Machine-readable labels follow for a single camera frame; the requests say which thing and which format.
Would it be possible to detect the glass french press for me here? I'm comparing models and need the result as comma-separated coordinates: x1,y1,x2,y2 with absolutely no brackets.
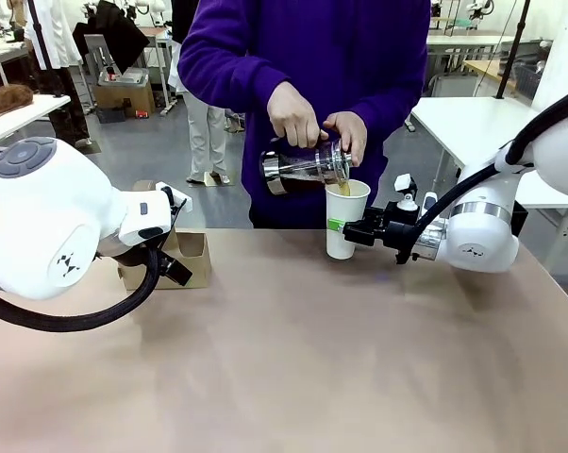
259,133,353,197

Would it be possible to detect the background person in white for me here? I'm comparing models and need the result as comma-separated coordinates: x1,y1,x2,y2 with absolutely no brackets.
167,0,229,186

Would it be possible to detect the white paper cup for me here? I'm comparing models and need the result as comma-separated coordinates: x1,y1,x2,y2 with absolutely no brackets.
325,179,372,260

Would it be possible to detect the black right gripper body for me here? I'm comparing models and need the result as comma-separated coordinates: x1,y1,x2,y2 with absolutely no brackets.
358,198,421,265

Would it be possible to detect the brown fur piece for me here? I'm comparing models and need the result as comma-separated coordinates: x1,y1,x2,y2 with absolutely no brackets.
0,83,35,120

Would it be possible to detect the person's left hand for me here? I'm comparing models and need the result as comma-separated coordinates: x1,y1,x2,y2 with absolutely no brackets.
322,111,368,168

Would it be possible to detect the brown cardboard cup carrier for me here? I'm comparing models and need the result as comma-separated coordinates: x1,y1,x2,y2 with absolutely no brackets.
117,178,213,291

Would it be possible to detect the black hanging garment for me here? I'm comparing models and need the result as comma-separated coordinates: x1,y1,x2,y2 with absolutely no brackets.
72,0,151,76

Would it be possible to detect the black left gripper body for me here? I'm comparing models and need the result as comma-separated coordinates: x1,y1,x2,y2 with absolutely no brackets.
159,254,193,288

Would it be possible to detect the person's left forearm purple sleeve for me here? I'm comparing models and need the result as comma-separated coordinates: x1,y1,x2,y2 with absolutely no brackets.
354,42,431,131

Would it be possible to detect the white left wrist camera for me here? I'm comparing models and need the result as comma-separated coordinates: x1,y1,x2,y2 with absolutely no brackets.
155,181,192,214

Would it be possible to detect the brown cardboard box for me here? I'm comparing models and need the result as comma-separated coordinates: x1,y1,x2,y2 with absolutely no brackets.
93,80,157,119

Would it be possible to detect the grey plastic bin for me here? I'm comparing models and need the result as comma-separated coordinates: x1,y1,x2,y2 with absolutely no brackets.
96,66,151,89

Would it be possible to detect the small black floor box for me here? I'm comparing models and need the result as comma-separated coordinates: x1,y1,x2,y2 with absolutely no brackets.
96,107,126,125

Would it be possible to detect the white side table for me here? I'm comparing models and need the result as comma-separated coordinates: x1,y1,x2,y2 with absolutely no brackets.
409,95,568,211

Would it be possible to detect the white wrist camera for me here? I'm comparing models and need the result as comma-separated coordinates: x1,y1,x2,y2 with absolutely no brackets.
393,173,439,214
155,181,192,214

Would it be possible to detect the person's right forearm purple sleeve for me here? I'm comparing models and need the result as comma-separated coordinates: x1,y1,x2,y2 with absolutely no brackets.
176,32,297,112

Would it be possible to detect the white table with fur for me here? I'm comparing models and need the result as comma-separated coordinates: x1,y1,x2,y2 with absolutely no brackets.
0,92,73,151

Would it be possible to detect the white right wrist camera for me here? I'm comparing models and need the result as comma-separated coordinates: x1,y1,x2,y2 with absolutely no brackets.
393,173,439,214

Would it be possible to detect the white background table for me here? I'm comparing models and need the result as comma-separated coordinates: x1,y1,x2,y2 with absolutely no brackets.
425,28,552,76

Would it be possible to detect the person's right hand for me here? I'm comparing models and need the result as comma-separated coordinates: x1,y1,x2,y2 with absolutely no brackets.
266,82,330,150

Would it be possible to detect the black tripod pole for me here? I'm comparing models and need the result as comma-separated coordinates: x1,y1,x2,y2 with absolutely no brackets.
493,0,532,101

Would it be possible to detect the person's purple sweater torso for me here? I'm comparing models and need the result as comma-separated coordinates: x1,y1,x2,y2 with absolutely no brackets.
176,0,431,230

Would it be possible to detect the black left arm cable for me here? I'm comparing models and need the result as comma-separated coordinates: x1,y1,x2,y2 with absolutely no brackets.
0,186,177,333

